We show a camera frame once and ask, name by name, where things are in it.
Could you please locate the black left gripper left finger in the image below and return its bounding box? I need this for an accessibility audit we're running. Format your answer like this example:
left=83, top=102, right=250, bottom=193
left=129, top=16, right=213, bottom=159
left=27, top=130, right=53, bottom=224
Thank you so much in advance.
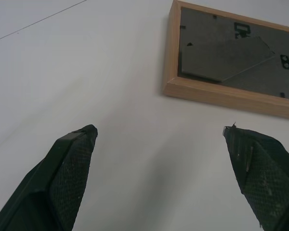
left=0, top=124, right=98, bottom=231

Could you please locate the wooden picture frame back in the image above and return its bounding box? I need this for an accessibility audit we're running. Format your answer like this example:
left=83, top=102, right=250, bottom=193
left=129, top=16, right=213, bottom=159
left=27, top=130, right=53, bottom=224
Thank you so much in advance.
left=162, top=0, right=289, bottom=121

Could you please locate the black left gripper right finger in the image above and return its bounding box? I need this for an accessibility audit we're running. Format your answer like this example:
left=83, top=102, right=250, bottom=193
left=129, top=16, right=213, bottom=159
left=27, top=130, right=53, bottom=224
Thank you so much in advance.
left=222, top=122, right=289, bottom=231

